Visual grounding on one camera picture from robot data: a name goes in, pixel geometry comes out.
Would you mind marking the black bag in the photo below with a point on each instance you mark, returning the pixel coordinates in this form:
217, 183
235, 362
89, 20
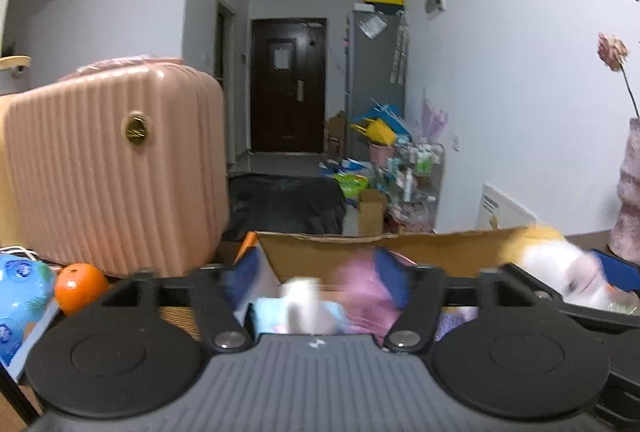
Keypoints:
290, 202

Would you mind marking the grey refrigerator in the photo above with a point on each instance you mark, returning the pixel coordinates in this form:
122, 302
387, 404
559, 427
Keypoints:
375, 72

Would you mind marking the white soft roll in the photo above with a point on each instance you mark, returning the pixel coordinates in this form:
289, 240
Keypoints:
302, 302

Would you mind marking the yellow bag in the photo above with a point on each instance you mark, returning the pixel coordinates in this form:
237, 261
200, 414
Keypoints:
375, 129

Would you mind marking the brown carton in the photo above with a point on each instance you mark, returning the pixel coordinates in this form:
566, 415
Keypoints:
335, 137

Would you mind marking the green plastic bag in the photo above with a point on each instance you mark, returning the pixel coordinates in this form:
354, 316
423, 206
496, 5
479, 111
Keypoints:
352, 182

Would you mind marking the pink textured vase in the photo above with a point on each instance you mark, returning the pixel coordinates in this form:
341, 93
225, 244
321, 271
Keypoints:
627, 192

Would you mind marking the purple feather decoration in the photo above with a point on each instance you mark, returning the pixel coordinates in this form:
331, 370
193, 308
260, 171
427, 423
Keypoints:
434, 117

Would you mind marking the yellow and white plush toy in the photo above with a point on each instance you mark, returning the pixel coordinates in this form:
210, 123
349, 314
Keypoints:
550, 262

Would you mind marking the blue tissue pack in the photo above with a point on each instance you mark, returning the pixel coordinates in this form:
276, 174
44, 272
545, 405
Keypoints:
22, 292

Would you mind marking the dried rose bouquet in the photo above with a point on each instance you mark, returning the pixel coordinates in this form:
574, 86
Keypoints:
620, 12

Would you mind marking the light blue plush toy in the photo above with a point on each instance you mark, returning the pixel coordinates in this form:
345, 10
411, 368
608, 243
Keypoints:
270, 314

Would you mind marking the clear plastic bag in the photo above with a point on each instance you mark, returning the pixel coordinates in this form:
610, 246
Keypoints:
372, 26

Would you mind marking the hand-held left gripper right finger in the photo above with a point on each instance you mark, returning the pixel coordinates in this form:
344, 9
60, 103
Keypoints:
395, 277

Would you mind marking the purple knitted cloth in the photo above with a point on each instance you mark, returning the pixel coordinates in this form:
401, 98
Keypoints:
457, 319

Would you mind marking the pink bucket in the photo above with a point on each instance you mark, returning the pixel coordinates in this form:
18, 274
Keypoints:
382, 152

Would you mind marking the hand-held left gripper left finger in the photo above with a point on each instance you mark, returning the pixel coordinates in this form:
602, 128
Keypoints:
240, 279

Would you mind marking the dark brown door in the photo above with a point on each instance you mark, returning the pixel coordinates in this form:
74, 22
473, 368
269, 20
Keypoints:
290, 87

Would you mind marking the pink ribbed suitcase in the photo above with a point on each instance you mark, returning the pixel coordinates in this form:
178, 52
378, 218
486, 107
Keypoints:
100, 172

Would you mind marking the white wall socket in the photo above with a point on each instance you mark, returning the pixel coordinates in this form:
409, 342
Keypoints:
456, 143

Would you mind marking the orange fruit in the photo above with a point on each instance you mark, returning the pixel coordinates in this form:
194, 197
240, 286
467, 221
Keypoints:
80, 287

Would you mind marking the iridescent pink soft pouch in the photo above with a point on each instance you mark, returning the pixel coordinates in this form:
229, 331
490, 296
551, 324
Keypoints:
365, 297

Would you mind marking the clear folded umbrella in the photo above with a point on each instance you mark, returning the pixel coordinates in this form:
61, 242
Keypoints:
400, 47

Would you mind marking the dark side doorway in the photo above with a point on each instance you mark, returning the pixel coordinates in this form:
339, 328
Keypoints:
222, 42

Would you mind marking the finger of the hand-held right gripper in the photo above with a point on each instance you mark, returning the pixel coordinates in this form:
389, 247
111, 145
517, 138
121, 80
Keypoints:
620, 269
590, 314

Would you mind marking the small cardboard box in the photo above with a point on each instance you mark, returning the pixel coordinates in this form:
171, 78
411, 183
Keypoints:
372, 212

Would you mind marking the blue paper bag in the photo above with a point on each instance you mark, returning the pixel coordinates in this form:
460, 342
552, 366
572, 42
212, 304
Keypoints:
385, 114

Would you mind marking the white board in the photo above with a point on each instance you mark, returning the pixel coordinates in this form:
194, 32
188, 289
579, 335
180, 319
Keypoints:
502, 209

